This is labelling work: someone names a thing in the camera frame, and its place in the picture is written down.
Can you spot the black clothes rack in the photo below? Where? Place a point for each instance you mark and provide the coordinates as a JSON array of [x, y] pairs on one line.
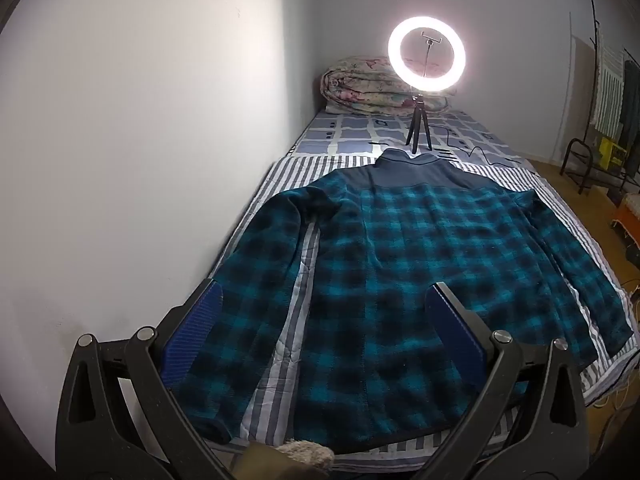
[[596, 60]]

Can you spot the black metal tube frame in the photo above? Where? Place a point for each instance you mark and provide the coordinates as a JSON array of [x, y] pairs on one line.
[[589, 160]]

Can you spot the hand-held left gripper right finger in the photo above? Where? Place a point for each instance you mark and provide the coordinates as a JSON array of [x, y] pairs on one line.
[[455, 330]]

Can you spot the blue white striped quilt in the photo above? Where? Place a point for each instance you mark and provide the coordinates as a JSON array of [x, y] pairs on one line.
[[570, 210]]

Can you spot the white striped hanging cloth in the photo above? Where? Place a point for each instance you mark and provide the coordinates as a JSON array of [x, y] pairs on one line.
[[607, 90]]

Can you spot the olive fur-trimmed garment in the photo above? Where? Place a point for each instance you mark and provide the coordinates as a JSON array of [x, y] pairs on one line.
[[305, 452]]

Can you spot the yellow crate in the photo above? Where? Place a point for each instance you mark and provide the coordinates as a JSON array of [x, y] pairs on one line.
[[612, 152]]

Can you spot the folded floral quilt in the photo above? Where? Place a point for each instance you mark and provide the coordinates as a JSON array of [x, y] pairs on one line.
[[355, 85]]

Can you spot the teal plaid fleece jacket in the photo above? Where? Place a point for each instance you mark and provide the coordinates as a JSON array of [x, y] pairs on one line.
[[400, 260]]

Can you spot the dark green hanging clothes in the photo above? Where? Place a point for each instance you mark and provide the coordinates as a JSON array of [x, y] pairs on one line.
[[631, 95]]

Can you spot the orange bench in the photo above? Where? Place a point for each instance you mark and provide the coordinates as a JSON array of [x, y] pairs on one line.
[[627, 222]]

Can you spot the blue checked bed sheet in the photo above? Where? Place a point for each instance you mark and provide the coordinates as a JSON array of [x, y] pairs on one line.
[[350, 135]]

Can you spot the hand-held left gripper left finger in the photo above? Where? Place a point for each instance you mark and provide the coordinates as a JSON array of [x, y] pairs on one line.
[[197, 325]]

